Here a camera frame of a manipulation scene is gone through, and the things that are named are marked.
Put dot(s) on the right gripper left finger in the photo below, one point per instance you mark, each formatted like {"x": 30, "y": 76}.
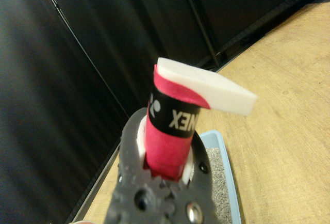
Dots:
{"x": 126, "y": 195}

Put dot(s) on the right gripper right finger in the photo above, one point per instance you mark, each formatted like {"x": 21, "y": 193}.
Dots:
{"x": 203, "y": 182}

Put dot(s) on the blue litter tray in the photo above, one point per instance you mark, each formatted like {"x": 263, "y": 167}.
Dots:
{"x": 219, "y": 182}

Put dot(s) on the black curtain stand pole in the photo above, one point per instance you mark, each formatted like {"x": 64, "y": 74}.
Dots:
{"x": 199, "y": 22}

